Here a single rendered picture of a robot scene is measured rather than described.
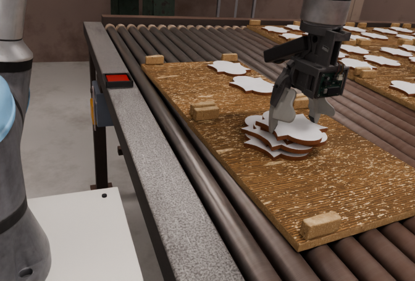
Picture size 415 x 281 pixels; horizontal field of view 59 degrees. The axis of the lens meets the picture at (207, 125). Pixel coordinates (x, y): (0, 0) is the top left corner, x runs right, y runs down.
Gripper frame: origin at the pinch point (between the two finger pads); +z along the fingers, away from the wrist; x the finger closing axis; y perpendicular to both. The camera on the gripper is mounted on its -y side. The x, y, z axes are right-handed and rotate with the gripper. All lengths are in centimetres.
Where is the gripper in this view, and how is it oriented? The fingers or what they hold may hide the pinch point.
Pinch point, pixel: (291, 124)
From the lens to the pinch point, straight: 74.8
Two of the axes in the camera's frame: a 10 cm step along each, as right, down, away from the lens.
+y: 4.6, 4.2, -7.8
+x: 8.8, -1.3, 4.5
